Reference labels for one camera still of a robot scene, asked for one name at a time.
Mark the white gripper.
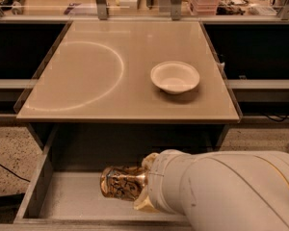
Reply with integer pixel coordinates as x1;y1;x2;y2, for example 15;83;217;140
133;150;195;215

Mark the crushed orange soda can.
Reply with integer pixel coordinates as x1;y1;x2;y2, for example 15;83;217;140
100;167;147;201

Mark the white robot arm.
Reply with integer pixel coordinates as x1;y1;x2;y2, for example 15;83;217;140
134;150;289;231

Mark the open grey top drawer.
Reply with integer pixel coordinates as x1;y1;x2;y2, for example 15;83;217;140
0;125;194;231

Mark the grey cabinet with counter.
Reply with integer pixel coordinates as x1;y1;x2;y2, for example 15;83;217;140
17;21;241;154

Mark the black floor cable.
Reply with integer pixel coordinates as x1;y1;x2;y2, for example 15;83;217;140
0;147;31;183

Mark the right metal post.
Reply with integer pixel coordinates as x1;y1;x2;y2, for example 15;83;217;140
171;0;182;20

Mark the metal post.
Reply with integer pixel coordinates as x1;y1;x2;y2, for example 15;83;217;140
171;0;182;20
95;0;108;20

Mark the left metal post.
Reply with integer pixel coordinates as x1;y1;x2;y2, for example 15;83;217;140
95;0;108;20

